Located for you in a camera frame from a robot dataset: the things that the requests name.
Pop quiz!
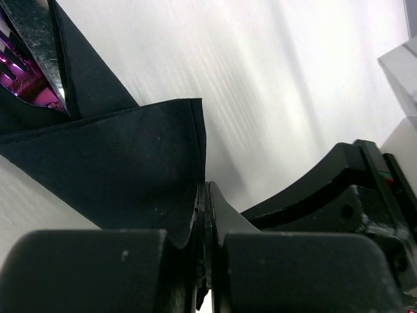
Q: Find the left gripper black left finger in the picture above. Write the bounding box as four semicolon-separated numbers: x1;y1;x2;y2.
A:
1;185;200;312

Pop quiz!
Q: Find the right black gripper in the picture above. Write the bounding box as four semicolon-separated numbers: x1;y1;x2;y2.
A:
243;140;416;293

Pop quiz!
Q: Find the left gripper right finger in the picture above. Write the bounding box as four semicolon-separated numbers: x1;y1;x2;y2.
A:
207;182;404;312

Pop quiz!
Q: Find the black paper napkin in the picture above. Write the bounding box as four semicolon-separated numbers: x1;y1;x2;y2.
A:
1;1;206;229

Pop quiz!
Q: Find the iridescent fork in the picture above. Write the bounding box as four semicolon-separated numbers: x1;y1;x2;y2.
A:
1;8;68;114

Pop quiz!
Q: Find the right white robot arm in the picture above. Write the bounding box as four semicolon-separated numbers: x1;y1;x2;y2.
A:
243;39;416;294

